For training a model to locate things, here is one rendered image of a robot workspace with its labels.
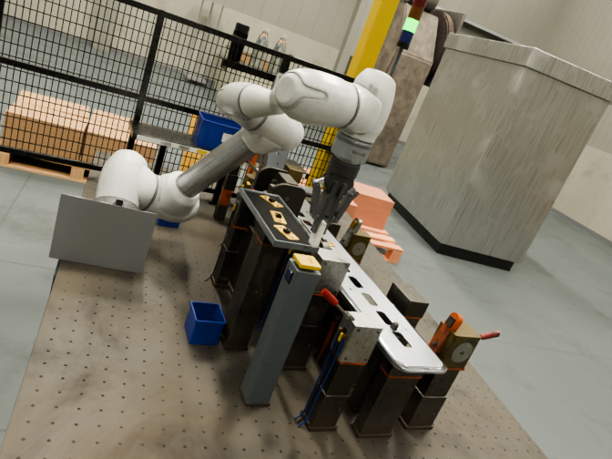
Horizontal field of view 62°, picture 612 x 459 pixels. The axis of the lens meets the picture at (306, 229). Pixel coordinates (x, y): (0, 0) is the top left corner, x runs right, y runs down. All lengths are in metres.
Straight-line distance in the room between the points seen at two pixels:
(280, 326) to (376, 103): 0.62
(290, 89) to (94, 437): 0.89
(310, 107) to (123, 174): 1.06
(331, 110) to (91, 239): 1.10
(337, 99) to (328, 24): 11.23
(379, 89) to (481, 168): 4.58
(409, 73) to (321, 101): 8.03
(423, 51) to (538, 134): 3.73
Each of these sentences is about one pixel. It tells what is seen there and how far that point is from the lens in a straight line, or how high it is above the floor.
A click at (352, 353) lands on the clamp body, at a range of 1.40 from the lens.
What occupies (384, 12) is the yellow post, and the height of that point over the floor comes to 1.91.
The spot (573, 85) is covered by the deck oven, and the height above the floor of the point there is 2.12.
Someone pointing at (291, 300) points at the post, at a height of 1.06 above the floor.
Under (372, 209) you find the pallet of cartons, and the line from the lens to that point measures 5.21.
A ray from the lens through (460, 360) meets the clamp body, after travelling 1.64.
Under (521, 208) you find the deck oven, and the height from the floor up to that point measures 0.77.
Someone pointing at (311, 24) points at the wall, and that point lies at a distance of 12.19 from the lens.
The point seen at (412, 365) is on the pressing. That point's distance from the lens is 1.42.
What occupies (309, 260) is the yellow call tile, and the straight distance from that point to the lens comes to 1.33.
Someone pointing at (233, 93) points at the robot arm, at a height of 1.44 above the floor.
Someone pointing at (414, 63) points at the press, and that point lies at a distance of 9.08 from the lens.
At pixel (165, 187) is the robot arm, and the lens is 2.02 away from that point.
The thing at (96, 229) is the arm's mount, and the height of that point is 0.84.
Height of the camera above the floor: 1.67
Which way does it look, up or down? 20 degrees down
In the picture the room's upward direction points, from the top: 21 degrees clockwise
